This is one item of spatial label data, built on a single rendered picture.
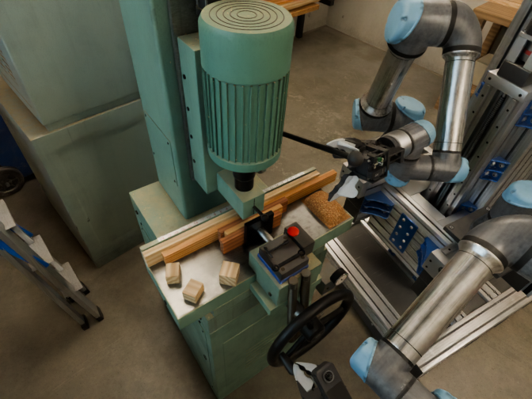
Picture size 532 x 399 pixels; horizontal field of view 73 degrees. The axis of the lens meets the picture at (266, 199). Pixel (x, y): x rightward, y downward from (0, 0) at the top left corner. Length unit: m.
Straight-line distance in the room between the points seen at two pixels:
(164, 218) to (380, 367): 0.80
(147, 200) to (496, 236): 1.03
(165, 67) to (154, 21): 0.10
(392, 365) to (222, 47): 0.65
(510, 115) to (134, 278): 1.81
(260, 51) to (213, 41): 0.08
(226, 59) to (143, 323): 1.53
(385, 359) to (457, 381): 1.30
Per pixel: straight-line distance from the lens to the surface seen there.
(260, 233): 0.99
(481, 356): 2.18
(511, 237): 0.85
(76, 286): 1.85
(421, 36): 1.13
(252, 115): 0.72
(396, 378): 0.78
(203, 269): 1.00
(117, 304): 2.05
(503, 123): 1.34
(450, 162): 1.12
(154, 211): 1.28
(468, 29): 1.16
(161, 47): 0.87
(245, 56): 0.66
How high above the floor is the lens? 1.74
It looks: 47 degrees down
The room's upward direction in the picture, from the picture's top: 5 degrees clockwise
